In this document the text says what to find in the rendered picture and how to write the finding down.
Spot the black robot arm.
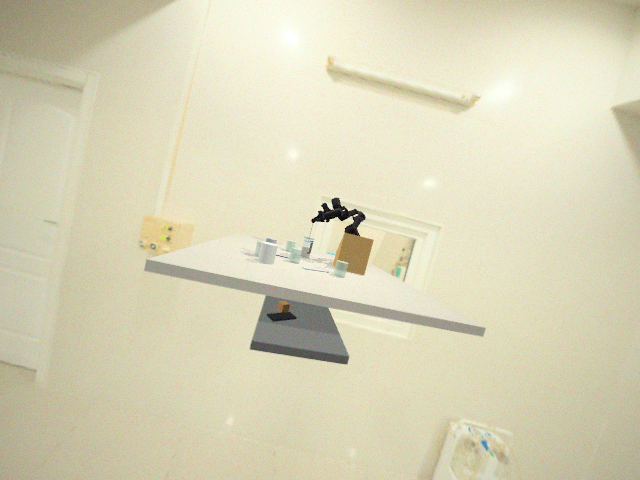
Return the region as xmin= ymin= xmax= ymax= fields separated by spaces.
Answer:
xmin=321 ymin=198 xmax=366 ymax=236

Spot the white cylinder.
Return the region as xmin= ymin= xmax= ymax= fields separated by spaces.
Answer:
xmin=258 ymin=242 xmax=278 ymax=265

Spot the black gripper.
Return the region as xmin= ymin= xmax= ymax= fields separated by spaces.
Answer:
xmin=312 ymin=210 xmax=335 ymax=222

